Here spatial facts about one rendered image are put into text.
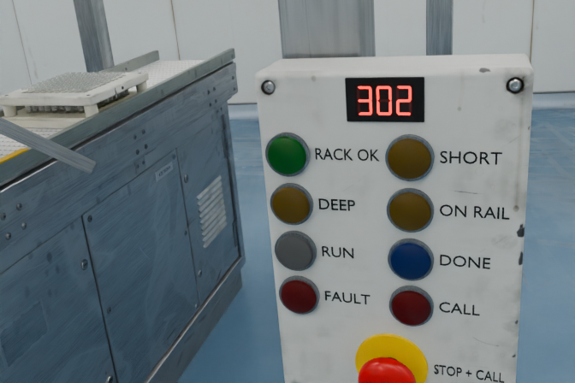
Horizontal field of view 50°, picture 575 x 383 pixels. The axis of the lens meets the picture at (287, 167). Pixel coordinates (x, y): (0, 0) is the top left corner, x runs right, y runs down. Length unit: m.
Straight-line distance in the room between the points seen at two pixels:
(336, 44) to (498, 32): 3.86
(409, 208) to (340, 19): 0.14
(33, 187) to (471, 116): 0.94
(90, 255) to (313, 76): 1.11
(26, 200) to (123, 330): 0.53
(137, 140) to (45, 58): 3.49
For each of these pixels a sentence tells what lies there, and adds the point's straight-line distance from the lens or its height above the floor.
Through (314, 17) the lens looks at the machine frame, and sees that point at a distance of 0.45.
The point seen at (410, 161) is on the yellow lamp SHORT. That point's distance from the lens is 0.39.
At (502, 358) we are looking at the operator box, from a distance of 0.46.
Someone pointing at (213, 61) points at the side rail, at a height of 0.85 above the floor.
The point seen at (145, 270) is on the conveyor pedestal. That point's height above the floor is 0.41.
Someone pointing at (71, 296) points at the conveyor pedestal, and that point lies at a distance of 1.41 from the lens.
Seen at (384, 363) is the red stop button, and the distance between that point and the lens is 0.45.
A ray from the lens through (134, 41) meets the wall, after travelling 4.61.
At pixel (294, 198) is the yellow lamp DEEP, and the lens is 0.42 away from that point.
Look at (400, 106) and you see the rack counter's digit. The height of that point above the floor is 1.08.
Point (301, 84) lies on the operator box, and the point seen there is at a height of 1.09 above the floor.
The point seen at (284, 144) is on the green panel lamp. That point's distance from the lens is 0.40.
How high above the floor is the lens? 1.18
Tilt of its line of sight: 20 degrees down
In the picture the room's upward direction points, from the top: 5 degrees counter-clockwise
